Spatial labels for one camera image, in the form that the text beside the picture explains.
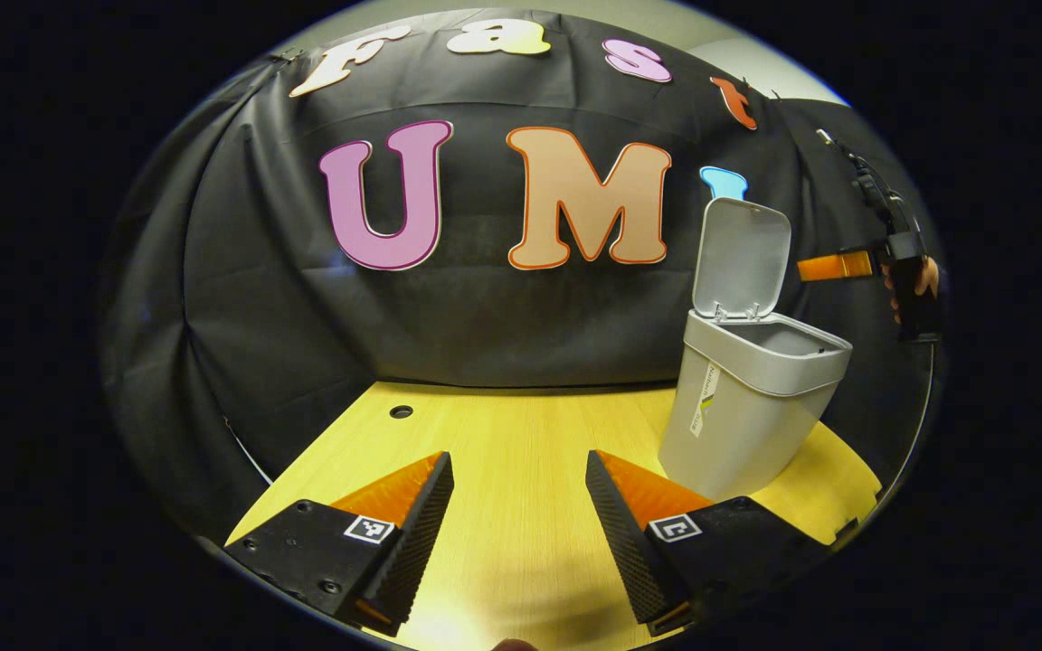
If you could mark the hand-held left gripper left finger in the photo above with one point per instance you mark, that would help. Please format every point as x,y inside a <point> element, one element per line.
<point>408,542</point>

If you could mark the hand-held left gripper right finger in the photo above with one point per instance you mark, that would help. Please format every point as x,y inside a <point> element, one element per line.
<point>629,542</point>

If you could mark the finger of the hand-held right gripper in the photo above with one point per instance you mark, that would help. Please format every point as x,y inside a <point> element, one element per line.
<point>833,267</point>

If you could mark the white desktop garbage bin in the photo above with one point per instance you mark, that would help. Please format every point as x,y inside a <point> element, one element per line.
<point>738,425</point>

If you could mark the wooden desktop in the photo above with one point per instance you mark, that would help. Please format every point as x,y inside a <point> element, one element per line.
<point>521,470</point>

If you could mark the black backdrop cloth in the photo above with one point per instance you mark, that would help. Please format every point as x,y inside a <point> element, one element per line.
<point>485,325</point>

